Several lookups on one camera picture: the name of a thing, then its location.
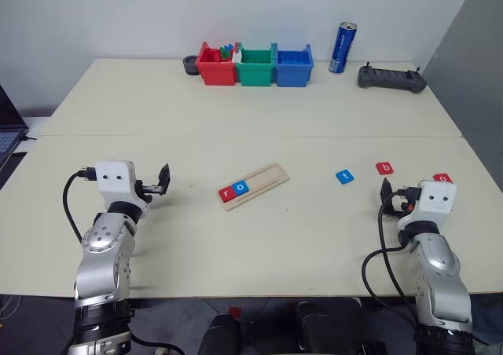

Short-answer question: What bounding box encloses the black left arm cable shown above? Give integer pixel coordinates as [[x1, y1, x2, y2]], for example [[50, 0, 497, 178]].
[[62, 166, 97, 244]]

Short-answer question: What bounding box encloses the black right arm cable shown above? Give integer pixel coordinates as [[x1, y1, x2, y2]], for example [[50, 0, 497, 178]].
[[361, 185, 424, 328]]

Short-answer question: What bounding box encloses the dark laptop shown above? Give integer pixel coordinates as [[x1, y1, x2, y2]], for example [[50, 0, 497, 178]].
[[0, 83, 31, 171]]

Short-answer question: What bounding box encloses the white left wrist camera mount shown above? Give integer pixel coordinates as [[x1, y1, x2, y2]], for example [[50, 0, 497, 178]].
[[95, 159, 138, 205]]

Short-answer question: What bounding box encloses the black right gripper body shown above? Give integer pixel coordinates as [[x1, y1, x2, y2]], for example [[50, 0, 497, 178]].
[[387, 188, 417, 218]]

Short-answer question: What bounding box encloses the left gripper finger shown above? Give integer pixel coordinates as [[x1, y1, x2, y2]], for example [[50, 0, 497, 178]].
[[156, 163, 173, 195]]

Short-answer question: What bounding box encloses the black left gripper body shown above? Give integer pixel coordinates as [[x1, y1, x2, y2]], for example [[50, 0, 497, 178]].
[[133, 178, 165, 207]]

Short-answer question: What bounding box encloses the blue drink can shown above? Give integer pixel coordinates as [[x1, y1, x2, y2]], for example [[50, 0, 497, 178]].
[[328, 21, 358, 75]]

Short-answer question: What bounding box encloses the red plastic bin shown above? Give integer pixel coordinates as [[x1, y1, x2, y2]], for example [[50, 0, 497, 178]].
[[196, 41, 241, 86]]

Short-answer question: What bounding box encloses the broad dark rounded shape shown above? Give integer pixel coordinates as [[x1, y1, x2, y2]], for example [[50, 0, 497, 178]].
[[294, 300, 370, 355]]

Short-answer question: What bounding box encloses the dark grey remote controller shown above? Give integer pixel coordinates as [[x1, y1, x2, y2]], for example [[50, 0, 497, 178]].
[[357, 60, 428, 93]]

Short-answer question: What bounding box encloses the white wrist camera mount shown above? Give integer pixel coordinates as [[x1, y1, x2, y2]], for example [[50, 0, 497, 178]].
[[396, 179, 459, 227], [95, 159, 138, 205]]

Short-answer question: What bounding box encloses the green plastic bin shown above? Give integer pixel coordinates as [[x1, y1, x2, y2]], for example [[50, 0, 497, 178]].
[[234, 42, 278, 87]]

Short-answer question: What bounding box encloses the wooden letter tray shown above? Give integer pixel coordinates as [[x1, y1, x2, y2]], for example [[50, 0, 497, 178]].
[[216, 161, 291, 214]]

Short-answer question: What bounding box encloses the blue plastic bin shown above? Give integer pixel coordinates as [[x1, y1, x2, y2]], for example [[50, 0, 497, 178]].
[[273, 43, 314, 88]]

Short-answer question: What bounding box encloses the black torso cable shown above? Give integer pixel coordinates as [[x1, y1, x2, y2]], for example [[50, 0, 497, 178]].
[[130, 332, 201, 354]]

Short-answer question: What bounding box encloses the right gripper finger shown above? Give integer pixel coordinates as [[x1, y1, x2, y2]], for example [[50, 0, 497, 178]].
[[380, 177, 394, 214]]

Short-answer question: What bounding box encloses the narrow dark rounded shape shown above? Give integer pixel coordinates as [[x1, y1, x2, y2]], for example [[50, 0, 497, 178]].
[[196, 313, 241, 355]]

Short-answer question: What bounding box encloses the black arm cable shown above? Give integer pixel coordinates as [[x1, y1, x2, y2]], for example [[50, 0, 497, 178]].
[[361, 185, 424, 328], [62, 166, 97, 244]]

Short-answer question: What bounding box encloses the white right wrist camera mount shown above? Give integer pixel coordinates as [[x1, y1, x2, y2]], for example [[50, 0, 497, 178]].
[[396, 179, 459, 227]]

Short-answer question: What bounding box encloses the dark grey round bowl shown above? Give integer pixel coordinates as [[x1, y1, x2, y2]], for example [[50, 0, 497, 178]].
[[182, 54, 202, 75]]

